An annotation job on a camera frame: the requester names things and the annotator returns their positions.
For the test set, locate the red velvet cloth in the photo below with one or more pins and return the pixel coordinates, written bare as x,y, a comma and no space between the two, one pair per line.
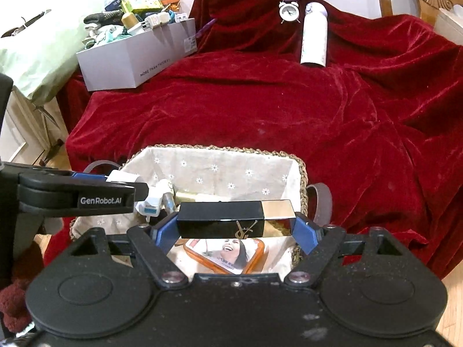
380,124

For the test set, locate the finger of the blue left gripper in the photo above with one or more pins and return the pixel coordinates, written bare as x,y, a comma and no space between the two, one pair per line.
88,177

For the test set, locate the red gloved left hand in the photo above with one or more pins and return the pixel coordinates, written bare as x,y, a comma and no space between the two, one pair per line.
13,307

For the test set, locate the white power strip in box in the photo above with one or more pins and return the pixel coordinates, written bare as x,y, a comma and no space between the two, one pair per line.
156,20

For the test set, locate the grey cardboard box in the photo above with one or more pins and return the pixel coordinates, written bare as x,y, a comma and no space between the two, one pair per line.
129,62

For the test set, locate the orange tin with picture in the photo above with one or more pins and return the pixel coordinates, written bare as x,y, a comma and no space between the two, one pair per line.
226,256

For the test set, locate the white thermos bottle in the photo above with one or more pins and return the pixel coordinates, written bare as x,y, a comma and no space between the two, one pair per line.
314,35

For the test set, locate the purple ribbon tie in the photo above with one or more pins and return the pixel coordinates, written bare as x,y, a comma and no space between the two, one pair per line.
205,29

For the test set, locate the white power plug adapter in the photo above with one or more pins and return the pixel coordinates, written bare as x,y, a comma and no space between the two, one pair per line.
123,176

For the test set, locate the woven basket with floral liner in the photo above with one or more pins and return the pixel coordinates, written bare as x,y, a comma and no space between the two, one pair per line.
224,174

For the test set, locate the gold capped bottle in box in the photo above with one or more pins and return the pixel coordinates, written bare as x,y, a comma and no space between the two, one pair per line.
132,25

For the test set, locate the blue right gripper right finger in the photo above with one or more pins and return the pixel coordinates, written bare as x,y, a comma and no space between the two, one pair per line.
305,232

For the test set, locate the white alarm clock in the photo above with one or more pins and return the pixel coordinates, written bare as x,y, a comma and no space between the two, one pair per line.
289,12

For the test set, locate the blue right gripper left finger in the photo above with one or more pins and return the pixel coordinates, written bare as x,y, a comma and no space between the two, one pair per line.
165,233

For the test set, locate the green fabric bag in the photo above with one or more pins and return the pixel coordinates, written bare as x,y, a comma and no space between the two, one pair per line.
42,58

